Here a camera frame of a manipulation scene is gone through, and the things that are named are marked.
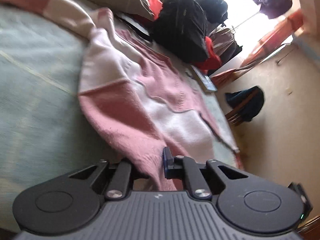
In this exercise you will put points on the green quilted bedspread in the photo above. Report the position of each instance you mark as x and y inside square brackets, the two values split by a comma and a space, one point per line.
[44, 133]

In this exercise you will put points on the black backpack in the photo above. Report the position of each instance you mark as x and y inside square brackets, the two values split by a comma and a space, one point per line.
[181, 29]

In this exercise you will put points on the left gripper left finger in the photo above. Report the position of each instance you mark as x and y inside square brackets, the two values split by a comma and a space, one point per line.
[111, 181]

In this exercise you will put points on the wooden chair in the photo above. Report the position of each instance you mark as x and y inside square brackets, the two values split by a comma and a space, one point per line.
[234, 117]

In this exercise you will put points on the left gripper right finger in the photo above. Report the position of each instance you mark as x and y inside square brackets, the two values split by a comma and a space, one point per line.
[201, 181]

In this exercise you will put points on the red cushion behind backpack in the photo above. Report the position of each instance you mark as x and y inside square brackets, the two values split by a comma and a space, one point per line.
[213, 62]

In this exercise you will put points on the clothes rack with garments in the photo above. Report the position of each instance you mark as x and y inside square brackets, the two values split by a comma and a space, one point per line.
[223, 37]

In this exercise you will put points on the dark garment on chair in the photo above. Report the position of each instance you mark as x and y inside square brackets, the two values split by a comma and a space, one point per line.
[253, 108]

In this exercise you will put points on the pink and white knit sweater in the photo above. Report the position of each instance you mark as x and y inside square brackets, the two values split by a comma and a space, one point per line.
[135, 98]

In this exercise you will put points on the orange patterned curtain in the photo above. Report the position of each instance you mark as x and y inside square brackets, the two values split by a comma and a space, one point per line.
[272, 40]

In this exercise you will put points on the book on bed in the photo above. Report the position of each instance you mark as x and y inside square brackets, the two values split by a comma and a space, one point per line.
[203, 80]

